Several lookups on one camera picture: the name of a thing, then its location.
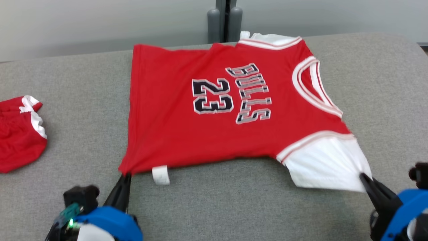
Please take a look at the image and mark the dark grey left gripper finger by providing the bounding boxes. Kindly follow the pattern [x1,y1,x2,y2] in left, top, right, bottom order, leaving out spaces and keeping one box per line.
[120,173,132,213]
[104,173,126,211]

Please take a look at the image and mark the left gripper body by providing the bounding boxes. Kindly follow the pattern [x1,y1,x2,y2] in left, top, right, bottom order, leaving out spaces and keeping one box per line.
[45,203,143,241]

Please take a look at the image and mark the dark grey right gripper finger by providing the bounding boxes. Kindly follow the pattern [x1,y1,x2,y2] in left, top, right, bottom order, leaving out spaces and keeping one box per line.
[366,177,403,216]
[360,173,393,216]

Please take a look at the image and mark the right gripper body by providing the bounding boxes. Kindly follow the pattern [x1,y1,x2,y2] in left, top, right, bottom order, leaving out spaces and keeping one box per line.
[369,189,428,241]

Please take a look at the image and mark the red Bulls basketball jersey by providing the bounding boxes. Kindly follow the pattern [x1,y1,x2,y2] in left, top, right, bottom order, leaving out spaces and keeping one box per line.
[119,31,372,193]

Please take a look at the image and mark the red shorts with white trim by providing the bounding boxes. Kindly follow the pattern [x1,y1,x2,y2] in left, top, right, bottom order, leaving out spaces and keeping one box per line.
[0,95,48,174]

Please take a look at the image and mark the grey fabric padded platform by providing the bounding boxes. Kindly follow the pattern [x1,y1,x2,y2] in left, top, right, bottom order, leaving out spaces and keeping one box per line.
[0,32,428,241]

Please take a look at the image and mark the grey aluminium partition post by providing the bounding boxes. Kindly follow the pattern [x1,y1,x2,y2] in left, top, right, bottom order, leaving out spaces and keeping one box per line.
[207,0,243,44]

